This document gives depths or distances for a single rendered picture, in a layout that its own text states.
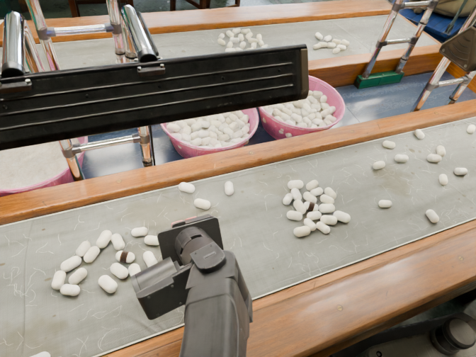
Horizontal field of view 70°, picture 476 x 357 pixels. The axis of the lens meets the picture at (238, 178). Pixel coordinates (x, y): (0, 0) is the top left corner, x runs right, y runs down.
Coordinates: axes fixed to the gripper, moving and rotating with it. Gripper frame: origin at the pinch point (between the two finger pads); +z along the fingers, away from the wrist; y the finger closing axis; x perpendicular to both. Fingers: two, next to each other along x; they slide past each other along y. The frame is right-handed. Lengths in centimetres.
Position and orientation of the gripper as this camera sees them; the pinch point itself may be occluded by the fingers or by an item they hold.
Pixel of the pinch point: (180, 228)
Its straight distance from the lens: 65.5
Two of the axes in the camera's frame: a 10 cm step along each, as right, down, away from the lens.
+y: -9.2, 2.2, -3.2
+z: -3.5, -1.4, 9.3
